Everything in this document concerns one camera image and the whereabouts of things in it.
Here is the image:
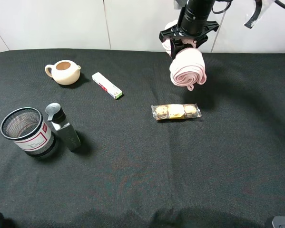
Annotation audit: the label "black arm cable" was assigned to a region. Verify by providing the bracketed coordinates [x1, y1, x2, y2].
[212, 0, 285, 29]

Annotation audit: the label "cream ceramic teapot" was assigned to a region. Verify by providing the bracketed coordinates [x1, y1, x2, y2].
[45, 60, 81, 86]

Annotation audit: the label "black tablecloth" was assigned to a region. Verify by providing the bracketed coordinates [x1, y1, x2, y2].
[0, 49, 285, 228]

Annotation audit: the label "grey device bottom right corner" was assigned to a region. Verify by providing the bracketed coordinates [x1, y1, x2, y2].
[272, 217, 285, 228]

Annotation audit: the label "packaged cookies in clear wrapper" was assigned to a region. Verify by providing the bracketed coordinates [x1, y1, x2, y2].
[151, 104, 202, 120]

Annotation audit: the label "white toothpaste box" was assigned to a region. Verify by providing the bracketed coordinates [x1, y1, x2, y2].
[92, 72, 123, 99]

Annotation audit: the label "black mesh pen holder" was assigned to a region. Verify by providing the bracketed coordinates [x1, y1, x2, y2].
[0, 107, 56, 157]

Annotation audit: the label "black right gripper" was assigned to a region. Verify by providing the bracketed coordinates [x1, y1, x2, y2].
[159, 0, 219, 59]

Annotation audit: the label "pink towel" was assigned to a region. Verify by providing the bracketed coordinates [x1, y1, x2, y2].
[161, 20, 207, 92]

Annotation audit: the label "grey bottle with black cap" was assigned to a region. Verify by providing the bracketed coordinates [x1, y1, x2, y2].
[45, 103, 81, 151]

